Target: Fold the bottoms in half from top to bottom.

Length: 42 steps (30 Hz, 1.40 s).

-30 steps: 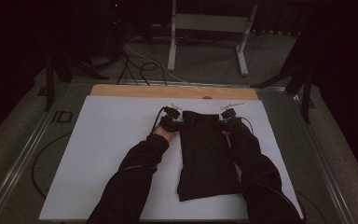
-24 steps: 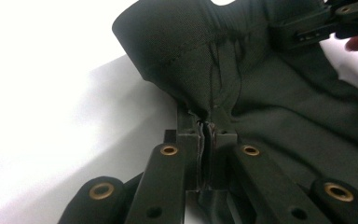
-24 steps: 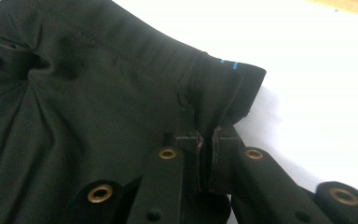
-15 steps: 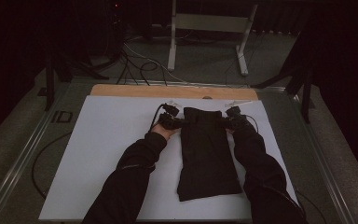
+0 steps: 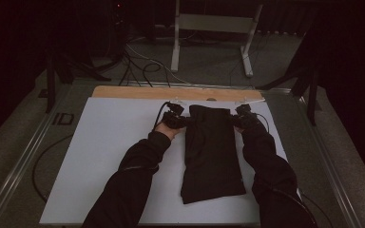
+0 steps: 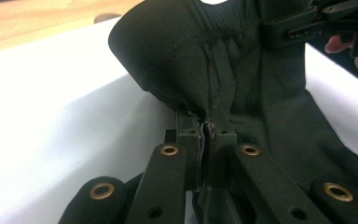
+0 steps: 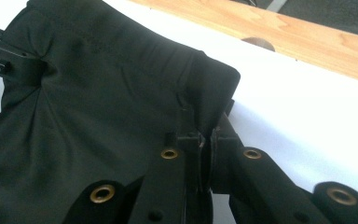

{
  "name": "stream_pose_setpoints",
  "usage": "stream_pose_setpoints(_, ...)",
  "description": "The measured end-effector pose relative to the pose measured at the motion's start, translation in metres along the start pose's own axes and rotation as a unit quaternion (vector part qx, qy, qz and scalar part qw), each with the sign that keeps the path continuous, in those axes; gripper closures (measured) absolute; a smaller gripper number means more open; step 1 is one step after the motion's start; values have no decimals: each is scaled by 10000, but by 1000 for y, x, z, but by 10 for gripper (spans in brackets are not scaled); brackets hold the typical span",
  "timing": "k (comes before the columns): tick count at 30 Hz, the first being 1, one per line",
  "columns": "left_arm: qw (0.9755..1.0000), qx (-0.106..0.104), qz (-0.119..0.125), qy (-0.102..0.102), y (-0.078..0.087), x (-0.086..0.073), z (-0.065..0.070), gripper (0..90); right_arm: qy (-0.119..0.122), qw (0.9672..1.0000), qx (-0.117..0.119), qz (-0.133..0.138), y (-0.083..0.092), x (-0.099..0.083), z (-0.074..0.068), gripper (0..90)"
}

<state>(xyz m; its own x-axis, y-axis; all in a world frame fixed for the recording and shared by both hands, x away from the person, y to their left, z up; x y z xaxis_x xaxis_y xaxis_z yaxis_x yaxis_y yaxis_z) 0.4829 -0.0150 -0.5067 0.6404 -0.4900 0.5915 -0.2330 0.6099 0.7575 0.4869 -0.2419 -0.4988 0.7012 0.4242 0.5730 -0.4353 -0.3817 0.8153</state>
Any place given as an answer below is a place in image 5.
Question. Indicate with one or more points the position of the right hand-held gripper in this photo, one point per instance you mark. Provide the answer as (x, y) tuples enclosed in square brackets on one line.
[(245, 117)]

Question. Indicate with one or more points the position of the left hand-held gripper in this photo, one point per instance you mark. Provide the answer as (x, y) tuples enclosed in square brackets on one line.
[(172, 117)]

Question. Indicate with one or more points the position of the black shorts with blue print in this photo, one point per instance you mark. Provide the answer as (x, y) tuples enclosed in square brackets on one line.
[(210, 152)]

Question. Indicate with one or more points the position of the person's right hand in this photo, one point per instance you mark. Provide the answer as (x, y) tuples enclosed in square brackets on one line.
[(239, 129)]

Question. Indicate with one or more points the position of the person's left hand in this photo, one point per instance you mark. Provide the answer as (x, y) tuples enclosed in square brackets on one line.
[(168, 129)]

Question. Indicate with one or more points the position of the wooden board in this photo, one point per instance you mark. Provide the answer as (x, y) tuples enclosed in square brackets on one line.
[(158, 92)]

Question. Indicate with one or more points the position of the black tripod stand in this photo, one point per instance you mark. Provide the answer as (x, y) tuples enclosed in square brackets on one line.
[(312, 98), (51, 82)]

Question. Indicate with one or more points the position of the white metal stand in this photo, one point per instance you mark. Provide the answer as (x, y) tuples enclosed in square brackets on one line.
[(214, 22)]

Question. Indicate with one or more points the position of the aluminium floor rail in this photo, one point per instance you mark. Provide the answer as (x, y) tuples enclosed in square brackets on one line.
[(22, 161), (326, 158)]

